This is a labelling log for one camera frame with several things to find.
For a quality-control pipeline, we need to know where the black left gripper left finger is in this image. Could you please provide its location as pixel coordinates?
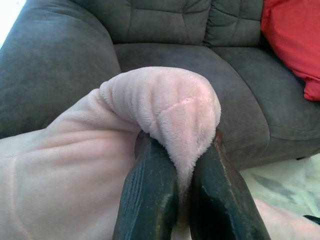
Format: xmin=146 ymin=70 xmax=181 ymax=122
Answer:
xmin=112 ymin=136 xmax=180 ymax=240

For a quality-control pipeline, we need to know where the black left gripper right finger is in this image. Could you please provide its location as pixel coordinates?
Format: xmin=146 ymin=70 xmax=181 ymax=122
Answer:
xmin=189 ymin=128 xmax=272 ymax=240

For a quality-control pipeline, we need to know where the pink cat face pillow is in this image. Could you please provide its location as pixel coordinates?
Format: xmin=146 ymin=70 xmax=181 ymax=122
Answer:
xmin=0 ymin=66 xmax=320 ymax=240

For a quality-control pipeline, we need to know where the dark brown fabric sofa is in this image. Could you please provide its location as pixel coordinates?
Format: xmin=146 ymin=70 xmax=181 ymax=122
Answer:
xmin=0 ymin=0 xmax=320 ymax=171

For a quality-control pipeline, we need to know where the red pillow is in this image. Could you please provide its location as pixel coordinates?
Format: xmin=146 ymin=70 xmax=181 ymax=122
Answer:
xmin=260 ymin=0 xmax=320 ymax=102

